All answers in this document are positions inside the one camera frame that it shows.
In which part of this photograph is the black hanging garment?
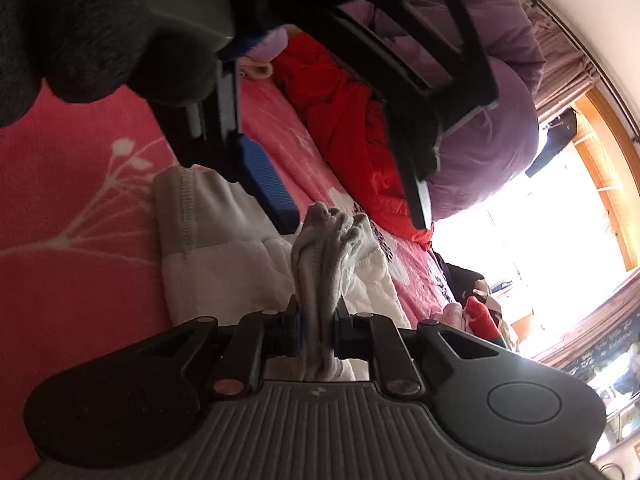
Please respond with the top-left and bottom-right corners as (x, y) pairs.
(524, 109), (579, 179)

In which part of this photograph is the pink floral blanket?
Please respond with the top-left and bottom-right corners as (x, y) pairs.
(0, 72), (453, 466)

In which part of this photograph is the white grey garment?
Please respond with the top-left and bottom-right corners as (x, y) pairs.
(151, 165), (414, 382)

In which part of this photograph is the red quilt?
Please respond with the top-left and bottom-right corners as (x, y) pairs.
(271, 31), (437, 248)

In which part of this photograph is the curtain rod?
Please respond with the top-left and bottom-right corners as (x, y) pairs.
(524, 0), (640, 143)

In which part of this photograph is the pink curtain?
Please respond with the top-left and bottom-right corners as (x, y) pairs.
(522, 0), (602, 127)

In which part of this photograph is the lavender folded garment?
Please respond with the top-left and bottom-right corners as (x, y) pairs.
(236, 27), (291, 82)

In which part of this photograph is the dark clothing pile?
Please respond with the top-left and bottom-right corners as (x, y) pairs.
(433, 252), (488, 307)

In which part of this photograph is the wooden window frame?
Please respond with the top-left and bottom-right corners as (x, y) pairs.
(570, 87), (640, 273)

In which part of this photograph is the purple duvet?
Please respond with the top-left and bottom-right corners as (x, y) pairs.
(340, 0), (547, 223)

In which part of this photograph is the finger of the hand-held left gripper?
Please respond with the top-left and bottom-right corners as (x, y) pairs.
(220, 0), (502, 232)
(149, 35), (304, 235)

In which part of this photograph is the person's left hand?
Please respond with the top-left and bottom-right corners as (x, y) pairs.
(0, 0), (219, 129)

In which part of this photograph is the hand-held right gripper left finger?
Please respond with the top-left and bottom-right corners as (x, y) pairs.
(144, 295), (305, 398)

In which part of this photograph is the red green knitted sweater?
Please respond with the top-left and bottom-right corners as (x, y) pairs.
(462, 295), (502, 350)

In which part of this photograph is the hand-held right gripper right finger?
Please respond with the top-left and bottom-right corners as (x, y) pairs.
(333, 299), (502, 397)

